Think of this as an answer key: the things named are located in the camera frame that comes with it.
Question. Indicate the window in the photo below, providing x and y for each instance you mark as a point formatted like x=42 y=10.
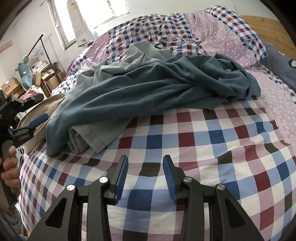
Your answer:
x=76 y=21

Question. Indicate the cardboard boxes pile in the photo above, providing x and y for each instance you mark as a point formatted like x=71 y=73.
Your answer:
x=42 y=77

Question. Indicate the grey green sweatshirt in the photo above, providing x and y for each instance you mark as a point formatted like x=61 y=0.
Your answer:
x=98 y=134

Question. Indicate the teal blue shirt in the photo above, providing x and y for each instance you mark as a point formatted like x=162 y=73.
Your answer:
x=201 y=81

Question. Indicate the blue grey plush pillow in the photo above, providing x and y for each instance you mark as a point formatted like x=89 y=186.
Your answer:
x=280 y=64

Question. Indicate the checkered purple duvet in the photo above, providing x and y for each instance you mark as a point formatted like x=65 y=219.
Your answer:
x=162 y=31

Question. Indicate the purple polka dot pillow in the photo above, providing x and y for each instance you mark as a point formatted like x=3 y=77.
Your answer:
x=221 y=30

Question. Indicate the beige khaki garment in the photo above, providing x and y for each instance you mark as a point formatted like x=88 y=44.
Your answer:
x=40 y=112

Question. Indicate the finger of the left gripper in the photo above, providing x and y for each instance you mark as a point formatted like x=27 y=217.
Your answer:
x=27 y=133
x=34 y=99

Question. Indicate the wooden headboard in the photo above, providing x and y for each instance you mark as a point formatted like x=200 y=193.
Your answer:
x=272 y=31

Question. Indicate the person left hand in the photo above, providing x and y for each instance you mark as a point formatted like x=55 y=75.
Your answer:
x=11 y=173

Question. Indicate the blue plush toy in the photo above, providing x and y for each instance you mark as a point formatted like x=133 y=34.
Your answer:
x=25 y=73

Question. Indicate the plaid checkered bed sheet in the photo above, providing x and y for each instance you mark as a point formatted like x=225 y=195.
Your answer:
x=248 y=146

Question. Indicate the black clothes rack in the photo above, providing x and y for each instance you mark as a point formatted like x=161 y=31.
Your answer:
x=35 y=52

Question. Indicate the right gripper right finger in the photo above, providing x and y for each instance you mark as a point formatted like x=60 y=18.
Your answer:
x=227 y=219

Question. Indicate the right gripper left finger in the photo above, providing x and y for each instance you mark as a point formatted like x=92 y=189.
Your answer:
x=63 y=219

